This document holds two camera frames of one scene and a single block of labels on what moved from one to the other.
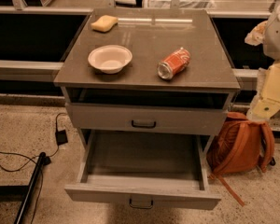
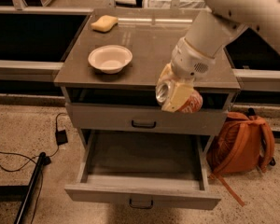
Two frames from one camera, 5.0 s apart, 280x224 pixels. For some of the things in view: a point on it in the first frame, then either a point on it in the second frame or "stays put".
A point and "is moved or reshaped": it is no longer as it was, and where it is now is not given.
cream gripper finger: (264, 108) to (180, 94)
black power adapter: (61, 137) stays put
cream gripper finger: (257, 35) to (167, 74)
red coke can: (174, 63) is moved or reshaped
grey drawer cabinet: (158, 73) stays put
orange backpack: (240, 146) stays put
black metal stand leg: (6, 193) stays put
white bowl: (109, 59) stays put
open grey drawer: (139, 167) stays put
